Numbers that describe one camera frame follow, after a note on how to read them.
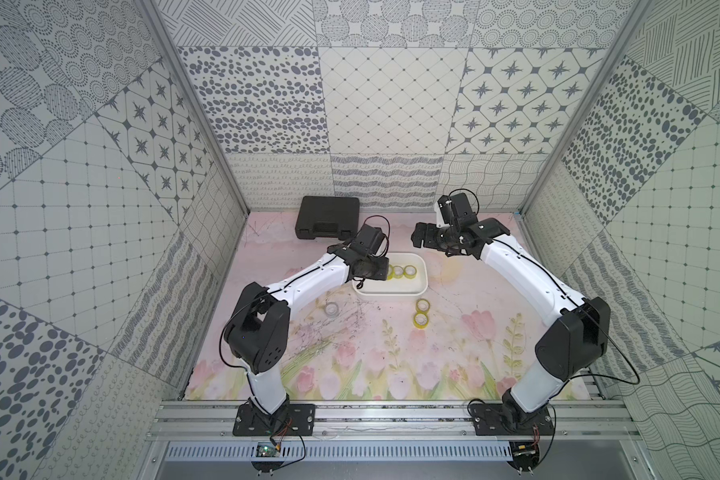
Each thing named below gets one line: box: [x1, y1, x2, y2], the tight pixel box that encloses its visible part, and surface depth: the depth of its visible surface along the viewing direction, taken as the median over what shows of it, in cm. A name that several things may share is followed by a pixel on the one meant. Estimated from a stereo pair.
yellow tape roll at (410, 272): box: [404, 265, 417, 280], surface depth 103 cm
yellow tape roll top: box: [416, 298, 431, 313], surface depth 96 cm
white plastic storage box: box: [351, 252, 429, 297], surface depth 100 cm
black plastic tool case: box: [295, 196, 360, 240], surface depth 121 cm
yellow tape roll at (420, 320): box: [413, 312, 429, 330], surface depth 92 cm
